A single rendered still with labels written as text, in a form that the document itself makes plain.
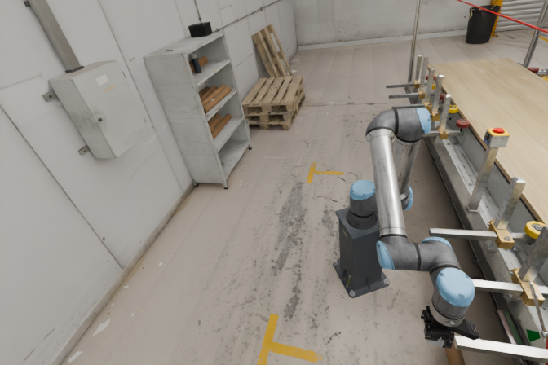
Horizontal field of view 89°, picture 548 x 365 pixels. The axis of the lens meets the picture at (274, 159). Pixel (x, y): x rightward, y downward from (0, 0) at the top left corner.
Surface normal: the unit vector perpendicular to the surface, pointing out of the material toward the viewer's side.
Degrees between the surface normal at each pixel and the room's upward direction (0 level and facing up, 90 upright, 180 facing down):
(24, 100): 90
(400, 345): 0
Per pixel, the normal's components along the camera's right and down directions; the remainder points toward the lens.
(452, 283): -0.17, -0.76
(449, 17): -0.26, 0.57
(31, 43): 0.95, 0.03
